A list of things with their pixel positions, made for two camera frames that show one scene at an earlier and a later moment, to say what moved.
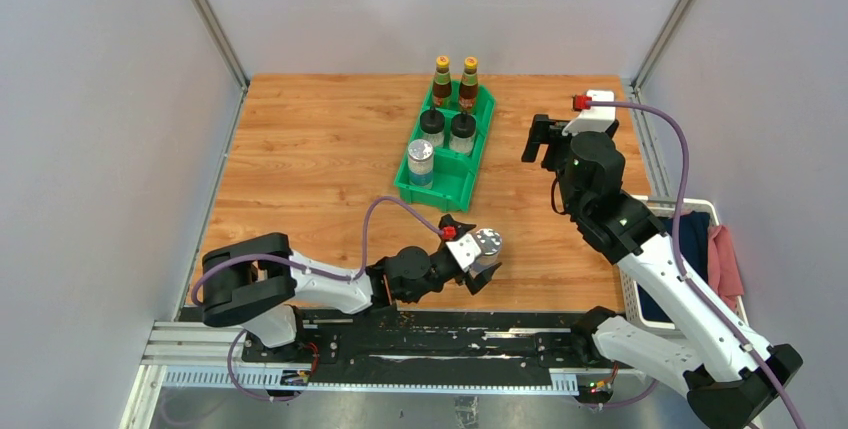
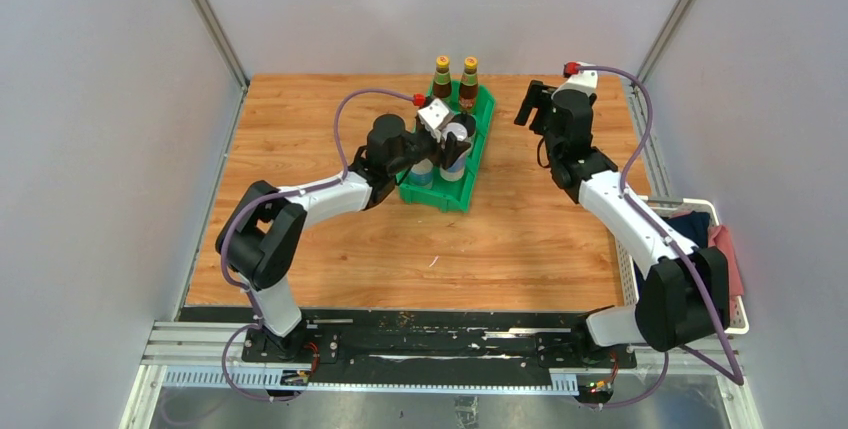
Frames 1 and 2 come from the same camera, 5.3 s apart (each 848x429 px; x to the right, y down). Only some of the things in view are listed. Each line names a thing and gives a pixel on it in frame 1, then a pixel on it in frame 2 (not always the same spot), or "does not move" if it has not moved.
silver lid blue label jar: (490, 242) → (458, 169)
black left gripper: (473, 283) → (448, 153)
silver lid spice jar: (420, 163) does not move
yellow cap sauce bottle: (442, 84) does not move
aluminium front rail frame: (207, 356) does not move
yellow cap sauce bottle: (469, 93) does not move
